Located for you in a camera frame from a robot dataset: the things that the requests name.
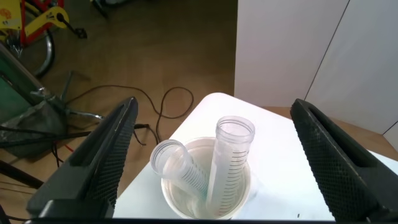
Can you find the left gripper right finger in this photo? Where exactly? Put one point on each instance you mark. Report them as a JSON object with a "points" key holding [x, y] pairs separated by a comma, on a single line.
{"points": [[345, 177]]}

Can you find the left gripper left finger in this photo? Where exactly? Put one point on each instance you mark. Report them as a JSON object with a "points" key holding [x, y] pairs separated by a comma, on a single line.
{"points": [[99, 168]]}

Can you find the test tube with blue pigment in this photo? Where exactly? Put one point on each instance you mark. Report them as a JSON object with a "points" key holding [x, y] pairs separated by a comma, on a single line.
{"points": [[174, 161]]}

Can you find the test tube with red pigment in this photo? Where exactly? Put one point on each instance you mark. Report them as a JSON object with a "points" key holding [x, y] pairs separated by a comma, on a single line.
{"points": [[231, 155]]}

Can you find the chrome curved tube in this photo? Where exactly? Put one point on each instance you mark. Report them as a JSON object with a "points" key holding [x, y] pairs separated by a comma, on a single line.
{"points": [[49, 53]]}

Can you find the metal stand leg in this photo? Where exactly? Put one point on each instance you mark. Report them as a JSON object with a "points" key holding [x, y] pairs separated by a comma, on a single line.
{"points": [[85, 114]]}

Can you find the grey fabric cover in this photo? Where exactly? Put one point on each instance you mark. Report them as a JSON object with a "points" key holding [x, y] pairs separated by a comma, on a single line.
{"points": [[34, 127]]}

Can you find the blue and white paper cup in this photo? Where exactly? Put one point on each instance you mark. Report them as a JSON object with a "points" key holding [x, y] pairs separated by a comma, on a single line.
{"points": [[177, 202]]}

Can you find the green board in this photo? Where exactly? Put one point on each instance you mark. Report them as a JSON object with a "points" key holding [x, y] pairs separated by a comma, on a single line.
{"points": [[9, 96]]}

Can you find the yellow tool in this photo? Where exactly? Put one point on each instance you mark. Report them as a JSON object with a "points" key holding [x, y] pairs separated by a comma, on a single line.
{"points": [[49, 15]]}

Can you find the red metal frame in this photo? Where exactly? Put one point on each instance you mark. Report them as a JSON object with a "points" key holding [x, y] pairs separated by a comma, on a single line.
{"points": [[23, 18]]}

